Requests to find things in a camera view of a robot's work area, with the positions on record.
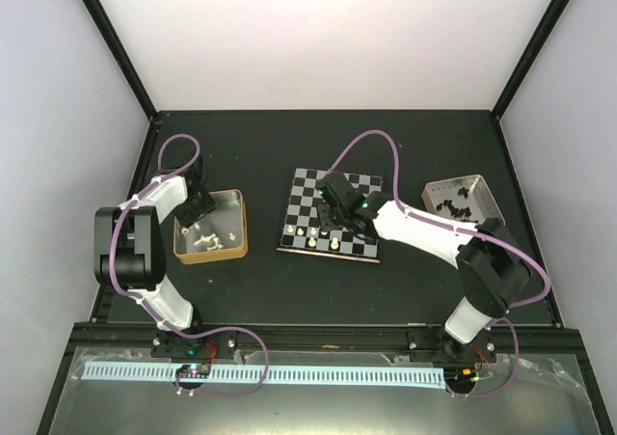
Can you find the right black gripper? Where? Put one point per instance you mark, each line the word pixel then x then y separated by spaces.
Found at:
pixel 325 220

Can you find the black frame post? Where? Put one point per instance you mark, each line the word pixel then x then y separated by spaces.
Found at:
pixel 533 48
pixel 112 39

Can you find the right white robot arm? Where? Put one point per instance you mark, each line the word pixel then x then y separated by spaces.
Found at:
pixel 492 270

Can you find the right black frame post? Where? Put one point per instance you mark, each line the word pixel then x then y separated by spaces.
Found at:
pixel 533 48

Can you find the left circuit board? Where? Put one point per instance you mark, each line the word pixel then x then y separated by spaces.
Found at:
pixel 200 371

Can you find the white pieces in tin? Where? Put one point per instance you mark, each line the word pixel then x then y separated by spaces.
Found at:
pixel 199 241

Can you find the circuit board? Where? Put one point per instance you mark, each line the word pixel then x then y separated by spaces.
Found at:
pixel 467 374
pixel 200 371

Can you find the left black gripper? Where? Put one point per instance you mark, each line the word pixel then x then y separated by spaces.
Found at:
pixel 208 207

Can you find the left black frame post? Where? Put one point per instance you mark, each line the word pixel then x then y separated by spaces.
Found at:
pixel 112 39

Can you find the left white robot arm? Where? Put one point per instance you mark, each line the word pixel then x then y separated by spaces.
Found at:
pixel 129 252

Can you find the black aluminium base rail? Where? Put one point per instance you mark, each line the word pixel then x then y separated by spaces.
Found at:
pixel 422 343

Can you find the light blue slotted cable duct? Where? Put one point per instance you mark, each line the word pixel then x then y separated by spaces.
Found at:
pixel 413 377

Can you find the black pieces in tray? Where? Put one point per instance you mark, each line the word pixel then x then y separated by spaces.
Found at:
pixel 461 212

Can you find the black and white chessboard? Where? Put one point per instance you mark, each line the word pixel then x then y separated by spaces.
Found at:
pixel 310 228

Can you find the gold tin tray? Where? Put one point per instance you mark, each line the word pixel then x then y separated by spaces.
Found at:
pixel 228 219

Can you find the right circuit board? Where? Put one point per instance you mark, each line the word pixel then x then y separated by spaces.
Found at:
pixel 467 374

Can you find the pink mesh tray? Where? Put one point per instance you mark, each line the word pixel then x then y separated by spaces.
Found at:
pixel 481 199

